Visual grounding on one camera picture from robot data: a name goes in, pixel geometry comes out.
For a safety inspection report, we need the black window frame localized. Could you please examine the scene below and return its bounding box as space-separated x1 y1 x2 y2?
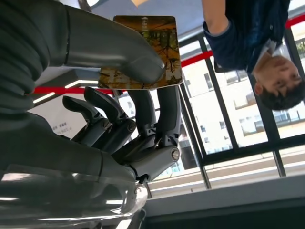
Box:
178 28 305 190

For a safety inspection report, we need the person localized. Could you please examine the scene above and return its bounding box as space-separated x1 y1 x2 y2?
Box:
201 0 305 111

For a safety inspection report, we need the red barrier stripe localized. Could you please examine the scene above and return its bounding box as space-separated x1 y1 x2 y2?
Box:
33 14 305 95

